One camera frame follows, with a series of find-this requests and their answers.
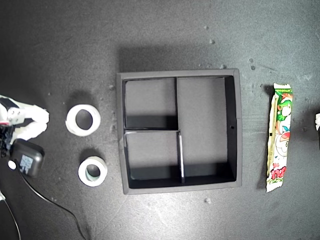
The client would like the thin grey cable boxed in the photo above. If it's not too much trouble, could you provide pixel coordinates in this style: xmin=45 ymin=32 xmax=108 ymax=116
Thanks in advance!
xmin=0 ymin=197 xmax=22 ymax=240

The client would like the black camera cable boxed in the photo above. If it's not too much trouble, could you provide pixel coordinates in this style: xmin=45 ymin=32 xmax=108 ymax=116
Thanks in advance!
xmin=17 ymin=167 xmax=87 ymax=240

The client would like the black tray with wells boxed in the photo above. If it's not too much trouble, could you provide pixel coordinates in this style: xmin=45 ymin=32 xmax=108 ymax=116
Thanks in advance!
xmin=116 ymin=68 xmax=243 ymax=196

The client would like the small white tape roll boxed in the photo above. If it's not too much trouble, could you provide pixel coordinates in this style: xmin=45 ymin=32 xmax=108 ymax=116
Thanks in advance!
xmin=77 ymin=156 xmax=109 ymax=187

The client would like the green printed snack bar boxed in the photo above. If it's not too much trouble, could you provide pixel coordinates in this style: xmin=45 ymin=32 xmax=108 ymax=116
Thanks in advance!
xmin=265 ymin=82 xmax=294 ymax=193

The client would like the large white tape roll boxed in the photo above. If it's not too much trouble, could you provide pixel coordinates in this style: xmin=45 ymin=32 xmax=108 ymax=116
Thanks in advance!
xmin=65 ymin=104 xmax=102 ymax=137

